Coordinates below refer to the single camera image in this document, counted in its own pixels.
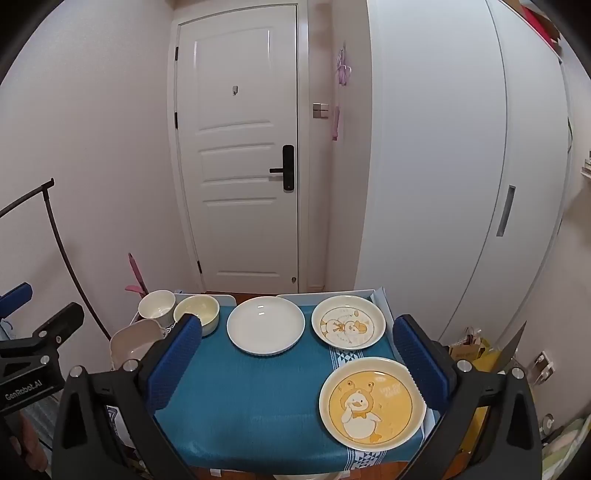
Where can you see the purple wall decoration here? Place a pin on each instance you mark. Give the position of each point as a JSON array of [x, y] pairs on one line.
[[343, 71]]

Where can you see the blue tablecloth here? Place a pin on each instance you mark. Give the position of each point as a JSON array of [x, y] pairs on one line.
[[235, 411]]

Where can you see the cream yellow bowl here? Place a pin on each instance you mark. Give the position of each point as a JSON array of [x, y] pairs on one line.
[[206, 308]]

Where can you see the wall light switch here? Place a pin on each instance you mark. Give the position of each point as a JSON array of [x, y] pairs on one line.
[[320, 110]]

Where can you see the plain white plate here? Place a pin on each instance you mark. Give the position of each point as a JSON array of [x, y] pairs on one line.
[[265, 326]]

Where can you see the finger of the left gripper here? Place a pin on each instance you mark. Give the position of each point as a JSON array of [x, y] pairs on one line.
[[13, 300], [58, 329]]

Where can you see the black door lock handle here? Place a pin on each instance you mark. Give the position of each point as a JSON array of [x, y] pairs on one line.
[[287, 168]]

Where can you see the pink oblong dish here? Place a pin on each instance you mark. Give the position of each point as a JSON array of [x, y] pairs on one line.
[[133, 341]]

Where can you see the large yellow duck plate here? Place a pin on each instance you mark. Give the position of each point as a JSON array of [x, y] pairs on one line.
[[371, 405]]

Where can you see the pink shoehorn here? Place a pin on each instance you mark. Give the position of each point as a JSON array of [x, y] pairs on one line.
[[139, 286]]

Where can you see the small duck pattern plate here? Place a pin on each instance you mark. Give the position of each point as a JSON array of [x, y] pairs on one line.
[[348, 322]]

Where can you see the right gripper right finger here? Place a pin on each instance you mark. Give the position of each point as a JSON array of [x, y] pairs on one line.
[[509, 444]]

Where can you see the white door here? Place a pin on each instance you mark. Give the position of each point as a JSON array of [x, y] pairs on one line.
[[236, 106]]

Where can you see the small white cup bowl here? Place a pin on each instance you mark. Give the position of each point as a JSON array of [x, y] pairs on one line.
[[159, 306]]

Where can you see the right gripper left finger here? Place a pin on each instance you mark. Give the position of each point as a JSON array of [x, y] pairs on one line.
[[86, 445]]

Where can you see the white wardrobe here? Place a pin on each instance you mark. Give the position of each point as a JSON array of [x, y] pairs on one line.
[[468, 162]]

